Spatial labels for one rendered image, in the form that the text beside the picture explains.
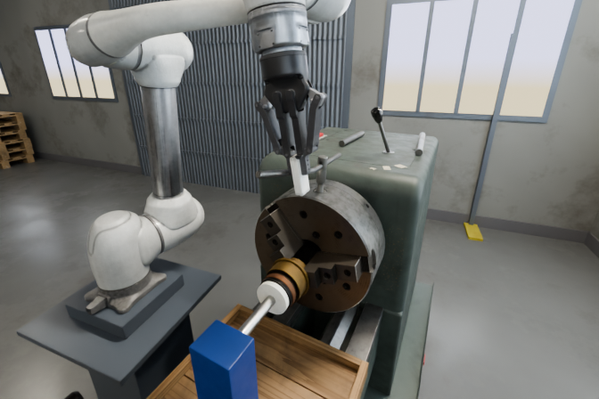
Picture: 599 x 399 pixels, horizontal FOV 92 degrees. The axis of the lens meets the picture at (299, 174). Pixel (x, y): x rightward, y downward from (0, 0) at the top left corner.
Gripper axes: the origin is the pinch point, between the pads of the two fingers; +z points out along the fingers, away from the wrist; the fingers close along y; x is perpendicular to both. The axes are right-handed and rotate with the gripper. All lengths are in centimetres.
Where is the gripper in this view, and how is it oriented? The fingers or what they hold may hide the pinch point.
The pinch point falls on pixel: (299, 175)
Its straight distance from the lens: 51.2
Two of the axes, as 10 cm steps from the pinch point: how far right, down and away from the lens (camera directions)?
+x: 4.7, -3.1, 8.3
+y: 8.7, 0.2, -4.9
